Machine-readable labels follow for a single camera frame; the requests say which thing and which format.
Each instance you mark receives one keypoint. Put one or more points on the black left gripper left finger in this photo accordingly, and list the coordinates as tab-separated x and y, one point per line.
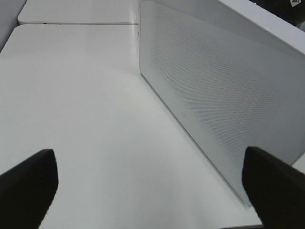
27	191

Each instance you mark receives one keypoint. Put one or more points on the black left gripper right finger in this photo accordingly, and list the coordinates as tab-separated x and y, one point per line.
275	189

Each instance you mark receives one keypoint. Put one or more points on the white microwave door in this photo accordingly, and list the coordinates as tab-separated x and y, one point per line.
232	73

